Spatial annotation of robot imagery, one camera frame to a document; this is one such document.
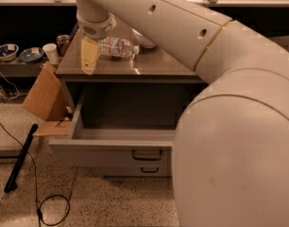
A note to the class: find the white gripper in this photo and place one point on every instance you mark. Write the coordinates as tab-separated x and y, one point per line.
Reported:
94	28

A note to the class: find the lower drawer front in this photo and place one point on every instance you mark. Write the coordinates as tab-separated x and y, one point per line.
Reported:
138	171

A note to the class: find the white paper cup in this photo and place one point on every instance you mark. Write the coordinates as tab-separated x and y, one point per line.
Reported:
51	52

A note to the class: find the blue bowl left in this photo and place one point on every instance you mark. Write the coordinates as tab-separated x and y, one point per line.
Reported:
8	52

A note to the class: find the glass jar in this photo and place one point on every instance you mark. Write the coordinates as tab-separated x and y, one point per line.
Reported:
63	42

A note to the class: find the blue bowl right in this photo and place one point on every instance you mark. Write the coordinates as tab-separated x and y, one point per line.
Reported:
31	55

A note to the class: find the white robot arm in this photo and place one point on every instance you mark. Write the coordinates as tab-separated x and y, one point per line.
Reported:
230	156

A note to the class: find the brown cardboard box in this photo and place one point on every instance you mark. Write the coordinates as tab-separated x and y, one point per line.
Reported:
47	101

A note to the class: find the grey drawer cabinet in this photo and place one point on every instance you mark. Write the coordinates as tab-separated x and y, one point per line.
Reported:
152	64

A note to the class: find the clear plastic water bottle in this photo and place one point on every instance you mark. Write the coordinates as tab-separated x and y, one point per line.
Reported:
118	48

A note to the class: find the blue bowl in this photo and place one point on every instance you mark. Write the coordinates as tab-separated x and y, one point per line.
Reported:
8	52
31	55

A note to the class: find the open top drawer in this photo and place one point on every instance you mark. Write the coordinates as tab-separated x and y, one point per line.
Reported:
123	124

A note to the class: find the black stand leg left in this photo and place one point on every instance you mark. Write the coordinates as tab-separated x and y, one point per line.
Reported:
11	183

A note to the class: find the white bowl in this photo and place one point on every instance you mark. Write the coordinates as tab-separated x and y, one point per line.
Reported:
142	40

